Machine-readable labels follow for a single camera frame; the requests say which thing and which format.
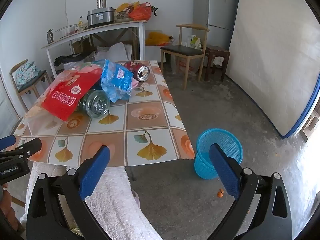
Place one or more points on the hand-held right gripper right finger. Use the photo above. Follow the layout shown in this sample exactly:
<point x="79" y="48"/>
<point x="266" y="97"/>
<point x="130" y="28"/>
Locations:
<point x="225" y="172"/>

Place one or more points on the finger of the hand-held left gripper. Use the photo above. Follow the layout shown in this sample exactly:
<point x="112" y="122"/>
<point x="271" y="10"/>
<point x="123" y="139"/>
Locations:
<point x="27" y="150"/>
<point x="7" y="143"/>

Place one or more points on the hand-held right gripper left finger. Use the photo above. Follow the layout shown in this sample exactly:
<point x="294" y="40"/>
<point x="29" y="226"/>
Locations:
<point x="96" y="172"/>

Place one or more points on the blue plastic wastebasket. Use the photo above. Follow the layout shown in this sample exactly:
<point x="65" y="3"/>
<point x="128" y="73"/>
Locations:
<point x="202" y="160"/>

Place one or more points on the red snack bag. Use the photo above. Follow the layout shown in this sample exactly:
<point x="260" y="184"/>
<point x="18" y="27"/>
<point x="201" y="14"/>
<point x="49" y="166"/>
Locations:
<point x="65" y="97"/>

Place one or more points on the blue snack bag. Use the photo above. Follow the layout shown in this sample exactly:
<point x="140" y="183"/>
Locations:
<point x="117" y="77"/>

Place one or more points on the person's left hand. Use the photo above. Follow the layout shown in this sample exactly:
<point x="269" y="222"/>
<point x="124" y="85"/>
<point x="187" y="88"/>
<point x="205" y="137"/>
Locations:
<point x="7" y="205"/>

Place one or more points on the orange peel piece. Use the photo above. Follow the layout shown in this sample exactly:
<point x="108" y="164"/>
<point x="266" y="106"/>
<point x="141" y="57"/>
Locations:
<point x="220" y="193"/>

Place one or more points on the white cabinet door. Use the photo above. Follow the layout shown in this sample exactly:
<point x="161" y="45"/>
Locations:
<point x="6" y="110"/>

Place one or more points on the white fluffy towel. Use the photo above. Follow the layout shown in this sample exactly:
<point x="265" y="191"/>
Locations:
<point x="117" y="205"/>

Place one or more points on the pink slipper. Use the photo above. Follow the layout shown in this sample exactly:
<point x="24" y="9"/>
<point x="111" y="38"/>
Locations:
<point x="136" y="198"/>

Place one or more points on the clear glass jar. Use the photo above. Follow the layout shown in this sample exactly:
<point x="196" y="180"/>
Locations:
<point x="96" y="103"/>

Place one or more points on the floral cushion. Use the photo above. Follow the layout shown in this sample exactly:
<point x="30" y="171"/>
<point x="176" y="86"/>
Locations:
<point x="26" y="73"/>

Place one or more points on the black cloth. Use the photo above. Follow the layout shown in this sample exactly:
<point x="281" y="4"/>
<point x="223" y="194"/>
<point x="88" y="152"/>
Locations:
<point x="68" y="58"/>

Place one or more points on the red drink can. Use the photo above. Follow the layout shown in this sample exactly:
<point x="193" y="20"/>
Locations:
<point x="135" y="68"/>

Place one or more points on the white cloth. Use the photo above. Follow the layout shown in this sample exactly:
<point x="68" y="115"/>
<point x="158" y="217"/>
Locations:
<point x="218" y="60"/>

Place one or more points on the steel water bottle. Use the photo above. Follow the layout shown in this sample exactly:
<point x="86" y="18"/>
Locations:
<point x="50" y="37"/>

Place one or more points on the translucent plastic bag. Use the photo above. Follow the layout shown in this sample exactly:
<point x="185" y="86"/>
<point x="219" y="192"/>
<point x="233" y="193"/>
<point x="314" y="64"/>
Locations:
<point x="185" y="65"/>

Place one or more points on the brown paper bag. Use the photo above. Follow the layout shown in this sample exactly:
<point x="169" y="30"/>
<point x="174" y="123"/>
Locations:
<point x="81" y="46"/>

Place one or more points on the white pillow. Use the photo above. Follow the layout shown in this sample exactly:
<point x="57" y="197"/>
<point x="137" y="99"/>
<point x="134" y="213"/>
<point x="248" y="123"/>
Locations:
<point x="112" y="51"/>

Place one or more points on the dark wooden stool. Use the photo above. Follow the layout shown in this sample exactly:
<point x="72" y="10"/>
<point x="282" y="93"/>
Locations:
<point x="217" y="50"/>

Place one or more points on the glass bowl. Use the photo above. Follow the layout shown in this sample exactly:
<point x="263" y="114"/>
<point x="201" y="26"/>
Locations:
<point x="66" y="31"/>

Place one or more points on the white mattress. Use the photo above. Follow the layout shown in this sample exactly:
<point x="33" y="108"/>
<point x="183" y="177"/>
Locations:
<point x="270" y="55"/>

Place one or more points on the wooden chair with black seat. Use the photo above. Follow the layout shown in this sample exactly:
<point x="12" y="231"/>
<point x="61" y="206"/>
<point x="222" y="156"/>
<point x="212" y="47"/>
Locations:
<point x="181" y="50"/>

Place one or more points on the white packets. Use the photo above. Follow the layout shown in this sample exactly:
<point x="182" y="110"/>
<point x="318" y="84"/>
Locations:
<point x="194" y="42"/>

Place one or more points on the yellow plastic bag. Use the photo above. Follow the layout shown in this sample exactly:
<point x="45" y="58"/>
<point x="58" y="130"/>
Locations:
<point x="125" y="6"/>
<point x="157" y="39"/>

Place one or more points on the white desk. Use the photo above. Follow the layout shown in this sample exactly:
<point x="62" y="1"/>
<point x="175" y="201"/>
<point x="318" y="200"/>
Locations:
<point x="112" y="26"/>

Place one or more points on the steel cooker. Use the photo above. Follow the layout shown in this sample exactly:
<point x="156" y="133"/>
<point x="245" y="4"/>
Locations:
<point x="100" y="17"/>

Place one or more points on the grey refrigerator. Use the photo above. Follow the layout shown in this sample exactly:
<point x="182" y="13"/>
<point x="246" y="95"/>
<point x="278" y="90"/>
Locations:
<point x="215" y="10"/>

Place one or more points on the steel utensil holder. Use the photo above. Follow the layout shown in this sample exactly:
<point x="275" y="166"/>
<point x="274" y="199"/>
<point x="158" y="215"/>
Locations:
<point x="101" y="2"/>

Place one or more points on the orange plastic bag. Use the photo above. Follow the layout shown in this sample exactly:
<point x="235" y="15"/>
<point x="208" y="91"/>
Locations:
<point x="140" y="12"/>

